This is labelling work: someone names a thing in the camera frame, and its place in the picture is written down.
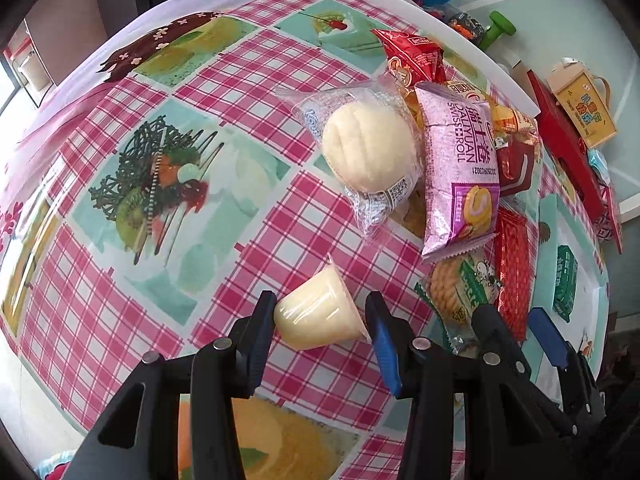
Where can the green dumbbell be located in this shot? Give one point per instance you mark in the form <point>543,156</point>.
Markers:
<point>497,27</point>

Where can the green biscuit packet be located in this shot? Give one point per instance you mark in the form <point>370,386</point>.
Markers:
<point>452,285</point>

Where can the red patterned box lid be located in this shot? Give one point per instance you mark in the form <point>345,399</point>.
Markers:
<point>612,215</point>

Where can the white box with teal rim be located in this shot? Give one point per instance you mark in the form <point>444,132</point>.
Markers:
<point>587,270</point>

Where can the yellow pudding cup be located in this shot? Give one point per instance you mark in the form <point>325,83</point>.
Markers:
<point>320,320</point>

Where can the yellow cake packet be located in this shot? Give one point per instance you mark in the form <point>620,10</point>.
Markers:
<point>515,121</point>

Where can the red patterned snack packet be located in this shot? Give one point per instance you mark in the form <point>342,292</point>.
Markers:
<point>515,270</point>

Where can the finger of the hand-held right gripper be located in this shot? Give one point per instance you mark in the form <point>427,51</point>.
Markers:
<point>545,335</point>
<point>492,330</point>

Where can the pink checked tablecloth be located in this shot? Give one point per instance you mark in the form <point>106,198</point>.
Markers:
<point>125,285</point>

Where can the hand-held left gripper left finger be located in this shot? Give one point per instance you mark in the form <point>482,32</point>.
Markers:
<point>261,330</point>

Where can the green snack packet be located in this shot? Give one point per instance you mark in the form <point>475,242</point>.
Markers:
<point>565,280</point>

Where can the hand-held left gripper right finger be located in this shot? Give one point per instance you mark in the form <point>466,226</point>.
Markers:
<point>382,345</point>

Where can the dark red snack packet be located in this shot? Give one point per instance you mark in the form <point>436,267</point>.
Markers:
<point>517,165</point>

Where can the pink swiss roll packet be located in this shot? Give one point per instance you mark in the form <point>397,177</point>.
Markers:
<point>450,175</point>

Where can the round bun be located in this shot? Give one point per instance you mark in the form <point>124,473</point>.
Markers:
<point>367,142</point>

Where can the red gift box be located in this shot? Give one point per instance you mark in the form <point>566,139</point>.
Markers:
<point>560,135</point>

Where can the beige orange snack packet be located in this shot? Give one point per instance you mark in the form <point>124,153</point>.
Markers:
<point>467,92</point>

